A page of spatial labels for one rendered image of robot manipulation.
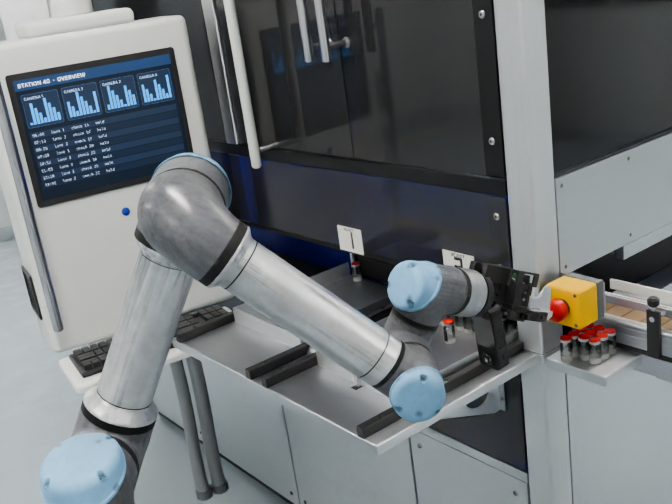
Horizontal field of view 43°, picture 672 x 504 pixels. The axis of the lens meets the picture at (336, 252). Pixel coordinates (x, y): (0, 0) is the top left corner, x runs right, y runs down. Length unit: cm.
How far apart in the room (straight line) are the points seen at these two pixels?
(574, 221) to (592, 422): 44
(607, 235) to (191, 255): 91
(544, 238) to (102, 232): 110
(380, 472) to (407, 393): 108
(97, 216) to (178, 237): 108
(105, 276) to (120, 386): 91
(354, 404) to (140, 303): 46
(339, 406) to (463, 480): 52
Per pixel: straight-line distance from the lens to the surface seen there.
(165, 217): 109
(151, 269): 124
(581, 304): 153
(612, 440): 192
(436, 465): 202
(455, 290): 128
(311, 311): 111
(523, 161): 152
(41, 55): 210
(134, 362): 129
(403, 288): 125
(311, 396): 158
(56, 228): 214
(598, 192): 168
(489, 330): 138
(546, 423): 171
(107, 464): 124
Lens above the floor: 161
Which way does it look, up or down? 18 degrees down
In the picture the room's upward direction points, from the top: 8 degrees counter-clockwise
